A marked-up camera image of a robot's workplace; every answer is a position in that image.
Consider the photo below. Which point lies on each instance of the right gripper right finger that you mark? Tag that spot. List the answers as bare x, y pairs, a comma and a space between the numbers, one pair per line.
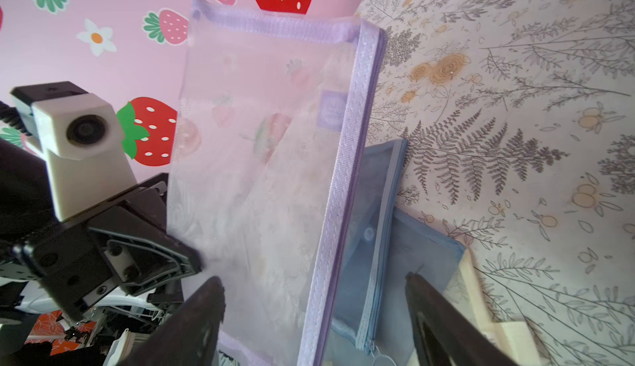
441, 335

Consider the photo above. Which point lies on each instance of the cream trim pouch underneath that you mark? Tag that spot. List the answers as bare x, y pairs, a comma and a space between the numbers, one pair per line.
466, 293

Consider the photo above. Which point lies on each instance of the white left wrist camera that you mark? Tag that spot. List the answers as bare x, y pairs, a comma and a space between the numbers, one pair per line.
80, 139

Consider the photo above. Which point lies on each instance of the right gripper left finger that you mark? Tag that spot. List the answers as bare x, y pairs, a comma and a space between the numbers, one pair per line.
190, 336

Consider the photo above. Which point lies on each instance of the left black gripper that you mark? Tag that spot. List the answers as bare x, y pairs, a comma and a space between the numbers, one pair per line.
120, 244

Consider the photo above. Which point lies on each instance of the grey-blue mesh pouch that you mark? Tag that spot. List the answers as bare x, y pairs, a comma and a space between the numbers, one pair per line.
370, 320

